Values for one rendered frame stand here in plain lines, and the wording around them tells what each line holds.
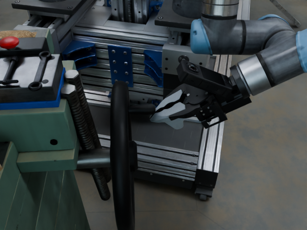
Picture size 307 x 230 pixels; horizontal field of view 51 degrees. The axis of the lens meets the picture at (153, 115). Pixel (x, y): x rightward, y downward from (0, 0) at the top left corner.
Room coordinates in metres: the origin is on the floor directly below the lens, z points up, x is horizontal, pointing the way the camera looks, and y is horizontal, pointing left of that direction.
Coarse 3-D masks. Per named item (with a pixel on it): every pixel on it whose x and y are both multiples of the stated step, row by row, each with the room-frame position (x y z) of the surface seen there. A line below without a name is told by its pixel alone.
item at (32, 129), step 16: (64, 64) 0.47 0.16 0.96; (64, 80) 0.43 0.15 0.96; (0, 112) 0.35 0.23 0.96; (16, 112) 0.35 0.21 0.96; (32, 112) 0.35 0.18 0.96; (48, 112) 0.35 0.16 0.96; (64, 112) 0.35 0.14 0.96; (0, 128) 0.34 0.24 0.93; (16, 128) 0.35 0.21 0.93; (32, 128) 0.35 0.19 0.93; (48, 128) 0.35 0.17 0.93; (64, 128) 0.35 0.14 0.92; (16, 144) 0.34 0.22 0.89; (32, 144) 0.35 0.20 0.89; (48, 144) 0.35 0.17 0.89; (64, 144) 0.35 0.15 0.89
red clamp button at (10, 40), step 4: (0, 40) 0.45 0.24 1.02; (4, 40) 0.45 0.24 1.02; (8, 40) 0.45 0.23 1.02; (12, 40) 0.45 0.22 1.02; (16, 40) 0.45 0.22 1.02; (0, 44) 0.44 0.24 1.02; (4, 44) 0.44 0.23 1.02; (8, 44) 0.44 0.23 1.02; (12, 44) 0.44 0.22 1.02; (16, 44) 0.44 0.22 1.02; (8, 48) 0.44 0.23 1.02
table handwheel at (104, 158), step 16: (112, 96) 0.40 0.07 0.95; (128, 96) 0.50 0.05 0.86; (112, 112) 0.36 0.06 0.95; (128, 112) 0.51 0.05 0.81; (112, 128) 0.33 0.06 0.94; (128, 128) 0.50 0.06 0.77; (112, 144) 0.31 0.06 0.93; (128, 144) 0.32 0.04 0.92; (80, 160) 0.37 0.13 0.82; (96, 160) 0.37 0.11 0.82; (112, 160) 0.29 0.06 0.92; (128, 160) 0.30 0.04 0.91; (112, 176) 0.28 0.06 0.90; (128, 176) 0.28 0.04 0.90; (128, 192) 0.26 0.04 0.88; (128, 208) 0.25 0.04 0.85; (128, 224) 0.24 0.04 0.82
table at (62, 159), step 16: (48, 32) 0.70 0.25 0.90; (0, 144) 0.34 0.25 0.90; (0, 160) 0.31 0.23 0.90; (16, 160) 0.33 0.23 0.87; (32, 160) 0.33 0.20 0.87; (48, 160) 0.33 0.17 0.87; (64, 160) 0.33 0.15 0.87; (0, 176) 0.28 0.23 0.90; (16, 176) 0.31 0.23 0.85; (0, 192) 0.26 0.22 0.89; (0, 208) 0.24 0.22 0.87; (0, 224) 0.22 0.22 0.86
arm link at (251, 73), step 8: (256, 56) 0.52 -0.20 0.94; (240, 64) 0.52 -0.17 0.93; (248, 64) 0.51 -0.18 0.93; (256, 64) 0.50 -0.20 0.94; (240, 72) 0.51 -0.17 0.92; (248, 72) 0.50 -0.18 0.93; (256, 72) 0.49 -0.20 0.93; (264, 72) 0.49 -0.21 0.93; (248, 80) 0.49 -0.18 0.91; (256, 80) 0.48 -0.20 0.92; (264, 80) 0.48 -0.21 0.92; (248, 88) 0.49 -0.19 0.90; (256, 88) 0.48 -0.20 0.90; (264, 88) 0.48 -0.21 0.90
